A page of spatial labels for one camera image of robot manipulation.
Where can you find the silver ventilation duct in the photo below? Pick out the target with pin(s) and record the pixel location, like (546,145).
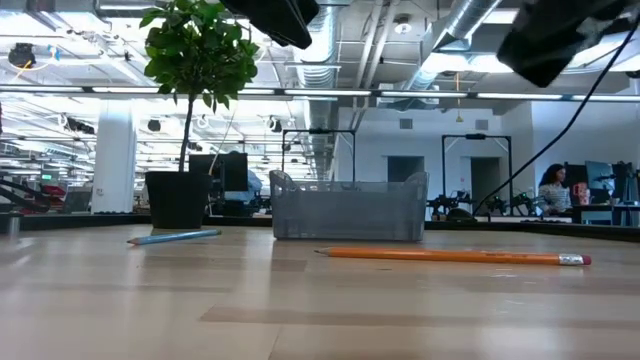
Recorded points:
(320,65)
(465,20)

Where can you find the black plant pot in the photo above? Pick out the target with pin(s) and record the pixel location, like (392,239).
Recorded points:
(177,200)

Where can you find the light blue wooden pencil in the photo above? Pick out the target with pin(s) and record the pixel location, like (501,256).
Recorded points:
(175,236)

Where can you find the black background robot arm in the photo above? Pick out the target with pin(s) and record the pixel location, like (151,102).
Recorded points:
(450,205)
(520,202)

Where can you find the grey translucent plastic bin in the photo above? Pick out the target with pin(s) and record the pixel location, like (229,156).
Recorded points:
(350,215)

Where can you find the orange wooden pencil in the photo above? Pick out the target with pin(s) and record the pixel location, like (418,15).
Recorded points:
(450,256)

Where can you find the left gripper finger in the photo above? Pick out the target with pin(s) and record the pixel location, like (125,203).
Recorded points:
(280,17)

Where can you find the blue-lit background monitor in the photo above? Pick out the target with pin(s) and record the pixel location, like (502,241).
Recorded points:
(600,175)

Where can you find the silver metal post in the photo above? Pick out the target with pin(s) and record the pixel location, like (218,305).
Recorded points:
(12,225)

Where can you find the green leafy potted tree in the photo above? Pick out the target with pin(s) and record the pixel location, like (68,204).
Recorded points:
(200,45)

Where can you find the teal background desk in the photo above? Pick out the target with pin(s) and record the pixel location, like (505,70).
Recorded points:
(600,215)

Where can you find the white building column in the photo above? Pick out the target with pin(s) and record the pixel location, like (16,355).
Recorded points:
(114,160)

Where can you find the red background object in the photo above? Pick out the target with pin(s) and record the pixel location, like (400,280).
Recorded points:
(52,197)

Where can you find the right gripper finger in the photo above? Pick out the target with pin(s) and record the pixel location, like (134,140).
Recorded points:
(545,45)

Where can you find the long ceiling light strip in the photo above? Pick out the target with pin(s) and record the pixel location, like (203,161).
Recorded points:
(425,94)
(327,92)
(520,95)

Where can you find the black metal frame stand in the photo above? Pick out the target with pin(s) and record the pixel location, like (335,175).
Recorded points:
(475,136)

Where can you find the black computer monitor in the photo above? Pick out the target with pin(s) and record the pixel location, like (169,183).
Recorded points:
(227,172)

